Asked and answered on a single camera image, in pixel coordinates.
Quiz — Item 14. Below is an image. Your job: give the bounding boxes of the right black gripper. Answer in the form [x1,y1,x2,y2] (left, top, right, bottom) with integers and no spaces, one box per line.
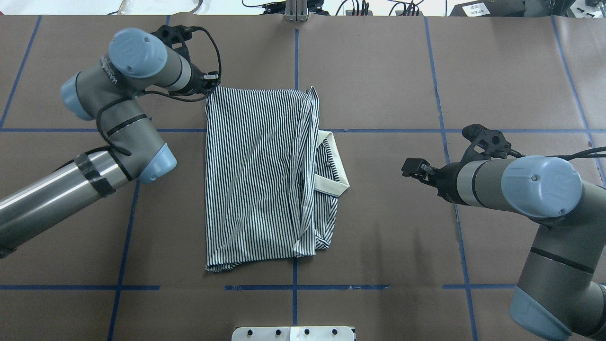
[401,158,457,202]

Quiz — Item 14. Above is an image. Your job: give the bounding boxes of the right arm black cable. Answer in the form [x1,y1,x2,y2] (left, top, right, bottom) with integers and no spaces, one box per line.
[509,147,606,159]

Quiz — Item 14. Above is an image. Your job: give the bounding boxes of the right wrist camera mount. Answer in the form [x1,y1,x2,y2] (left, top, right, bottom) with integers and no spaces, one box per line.
[461,125,511,164]

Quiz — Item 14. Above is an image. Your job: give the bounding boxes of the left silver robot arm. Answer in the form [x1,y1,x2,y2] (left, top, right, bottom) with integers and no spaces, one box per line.
[0,25,222,258]

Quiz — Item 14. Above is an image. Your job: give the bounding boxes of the blue white striped polo shirt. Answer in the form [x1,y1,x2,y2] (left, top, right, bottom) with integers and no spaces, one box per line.
[205,87,350,273]

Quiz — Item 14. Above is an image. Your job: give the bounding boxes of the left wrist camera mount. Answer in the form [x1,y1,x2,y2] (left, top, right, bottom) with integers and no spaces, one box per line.
[151,25,194,61]

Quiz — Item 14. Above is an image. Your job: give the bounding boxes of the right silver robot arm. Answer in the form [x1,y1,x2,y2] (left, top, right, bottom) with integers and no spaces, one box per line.
[401,155,606,341]

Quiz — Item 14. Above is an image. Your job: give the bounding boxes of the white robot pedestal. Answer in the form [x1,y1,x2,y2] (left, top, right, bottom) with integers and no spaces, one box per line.
[231,325,357,341]

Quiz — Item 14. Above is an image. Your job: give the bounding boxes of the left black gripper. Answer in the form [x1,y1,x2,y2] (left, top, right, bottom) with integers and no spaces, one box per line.
[189,66,221,95]

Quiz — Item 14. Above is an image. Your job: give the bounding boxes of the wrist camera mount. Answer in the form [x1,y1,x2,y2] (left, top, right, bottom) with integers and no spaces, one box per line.
[461,125,511,164]
[151,25,194,61]

